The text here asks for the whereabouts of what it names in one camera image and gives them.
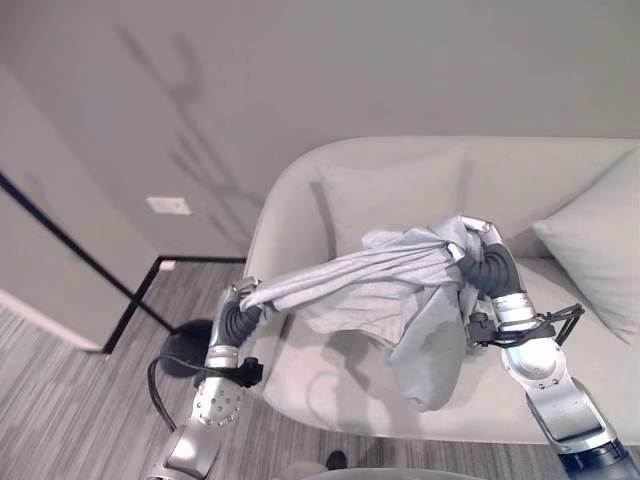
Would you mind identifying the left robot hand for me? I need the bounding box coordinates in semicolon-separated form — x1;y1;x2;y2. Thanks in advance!
215;277;265;350

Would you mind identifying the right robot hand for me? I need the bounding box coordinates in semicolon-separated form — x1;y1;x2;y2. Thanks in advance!
448;215;525;300

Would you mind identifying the grey garment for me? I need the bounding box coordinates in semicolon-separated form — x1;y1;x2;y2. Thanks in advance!
239;213;494;413

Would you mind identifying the beige sofa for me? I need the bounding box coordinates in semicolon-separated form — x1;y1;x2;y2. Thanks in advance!
243;135;640;446

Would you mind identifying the black clothes rack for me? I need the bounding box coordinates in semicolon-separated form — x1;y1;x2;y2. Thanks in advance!
0;169;217;380

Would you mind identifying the light grey cushion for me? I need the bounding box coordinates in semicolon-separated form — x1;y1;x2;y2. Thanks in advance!
530;147;640;345

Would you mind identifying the beige square cushion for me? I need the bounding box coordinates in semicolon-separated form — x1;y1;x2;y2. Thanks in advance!
318;144;469;257

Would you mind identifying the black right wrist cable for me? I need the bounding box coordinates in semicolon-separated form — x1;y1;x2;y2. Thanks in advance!
499;303;586;347

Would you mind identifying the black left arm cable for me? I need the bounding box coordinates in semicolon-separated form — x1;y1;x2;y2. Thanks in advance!
146;352;211;434

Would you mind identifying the white wall outlet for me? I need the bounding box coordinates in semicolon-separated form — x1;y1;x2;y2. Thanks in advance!
146;196;192;216

